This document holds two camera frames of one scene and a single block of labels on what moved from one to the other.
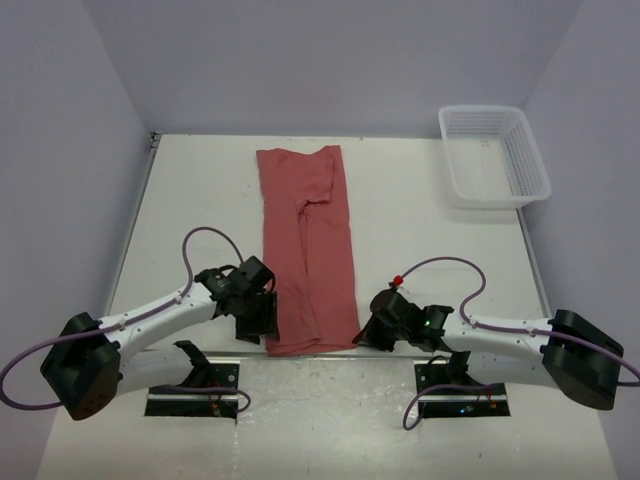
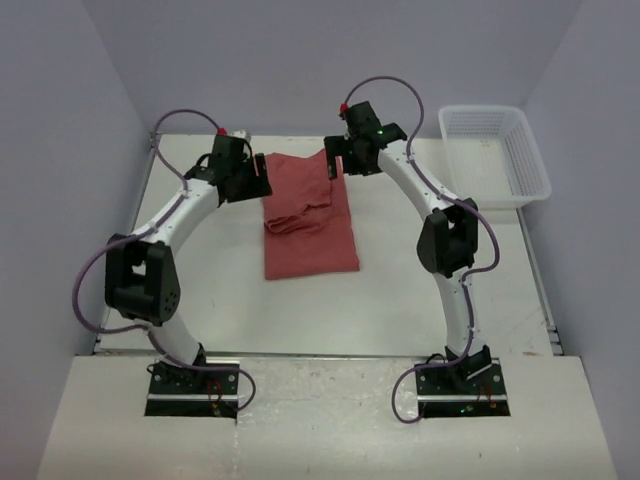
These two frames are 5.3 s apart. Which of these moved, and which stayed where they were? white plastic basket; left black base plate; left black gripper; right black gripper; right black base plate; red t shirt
Moved: right black gripper; red t shirt; left black gripper
Stayed: right black base plate; white plastic basket; left black base plate
